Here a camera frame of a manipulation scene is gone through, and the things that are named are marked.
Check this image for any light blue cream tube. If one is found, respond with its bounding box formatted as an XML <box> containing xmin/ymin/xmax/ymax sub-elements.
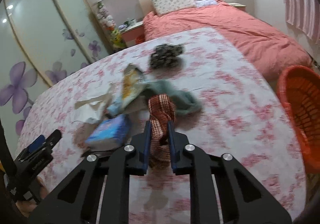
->
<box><xmin>105</xmin><ymin>97</ymin><xmax>125</xmax><ymax>118</ymax></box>

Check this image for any red checkered cloth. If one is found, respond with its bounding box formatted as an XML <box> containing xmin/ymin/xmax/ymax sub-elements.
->
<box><xmin>148</xmin><ymin>94</ymin><xmax>175</xmax><ymax>170</ymax></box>

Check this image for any black daisy-print cloth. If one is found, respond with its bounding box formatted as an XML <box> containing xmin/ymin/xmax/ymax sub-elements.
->
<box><xmin>149</xmin><ymin>44</ymin><xmax>184</xmax><ymax>69</ymax></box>

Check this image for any floral white pink bedsheet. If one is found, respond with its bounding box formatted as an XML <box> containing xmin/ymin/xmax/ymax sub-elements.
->
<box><xmin>18</xmin><ymin>28</ymin><xmax>306</xmax><ymax>223</ymax></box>

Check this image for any crumpled white paper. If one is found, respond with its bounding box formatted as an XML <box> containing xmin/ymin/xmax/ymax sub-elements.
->
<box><xmin>73</xmin><ymin>83</ymin><xmax>114</xmax><ymax>124</ymax></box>

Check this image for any teal green sock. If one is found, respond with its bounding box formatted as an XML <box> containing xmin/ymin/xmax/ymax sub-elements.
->
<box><xmin>142</xmin><ymin>80</ymin><xmax>202</xmax><ymax>116</ymax></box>

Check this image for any orange plastic basket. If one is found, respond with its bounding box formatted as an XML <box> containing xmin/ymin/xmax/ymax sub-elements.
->
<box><xmin>277</xmin><ymin>65</ymin><xmax>319</xmax><ymax>174</ymax></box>

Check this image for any yellow snack bag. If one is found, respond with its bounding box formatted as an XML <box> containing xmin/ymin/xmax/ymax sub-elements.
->
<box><xmin>121</xmin><ymin>63</ymin><xmax>146</xmax><ymax>110</ymax></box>

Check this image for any floral glass wardrobe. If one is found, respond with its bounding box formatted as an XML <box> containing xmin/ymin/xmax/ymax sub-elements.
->
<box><xmin>1</xmin><ymin>0</ymin><xmax>112</xmax><ymax>153</ymax></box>

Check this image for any coral pink duvet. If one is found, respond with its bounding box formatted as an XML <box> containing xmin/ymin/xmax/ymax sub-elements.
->
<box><xmin>143</xmin><ymin>0</ymin><xmax>312</xmax><ymax>81</ymax></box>

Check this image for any hanging plush toys column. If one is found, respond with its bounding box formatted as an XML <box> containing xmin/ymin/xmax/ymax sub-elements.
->
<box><xmin>93</xmin><ymin>0</ymin><xmax>127</xmax><ymax>52</ymax></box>

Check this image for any pink white nightstand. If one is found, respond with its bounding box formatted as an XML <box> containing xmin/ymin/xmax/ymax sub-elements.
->
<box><xmin>121</xmin><ymin>21</ymin><xmax>145</xmax><ymax>48</ymax></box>

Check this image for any pink striped curtain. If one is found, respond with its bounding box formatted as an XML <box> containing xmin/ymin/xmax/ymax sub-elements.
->
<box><xmin>285</xmin><ymin>0</ymin><xmax>319</xmax><ymax>44</ymax></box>

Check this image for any white floral pillow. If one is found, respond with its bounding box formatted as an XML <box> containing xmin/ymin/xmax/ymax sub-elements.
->
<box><xmin>151</xmin><ymin>0</ymin><xmax>196</xmax><ymax>16</ymax></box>

